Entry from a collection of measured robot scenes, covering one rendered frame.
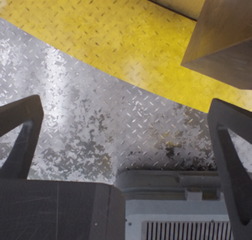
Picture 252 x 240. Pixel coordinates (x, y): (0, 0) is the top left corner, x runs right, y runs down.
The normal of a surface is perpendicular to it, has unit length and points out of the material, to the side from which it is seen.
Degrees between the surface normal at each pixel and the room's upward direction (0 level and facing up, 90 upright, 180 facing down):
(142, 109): 0
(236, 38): 90
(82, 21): 0
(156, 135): 0
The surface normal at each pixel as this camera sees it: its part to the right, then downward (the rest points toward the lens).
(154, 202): 0.01, -0.61
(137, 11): 0.00, 0.13
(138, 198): 0.02, -0.99
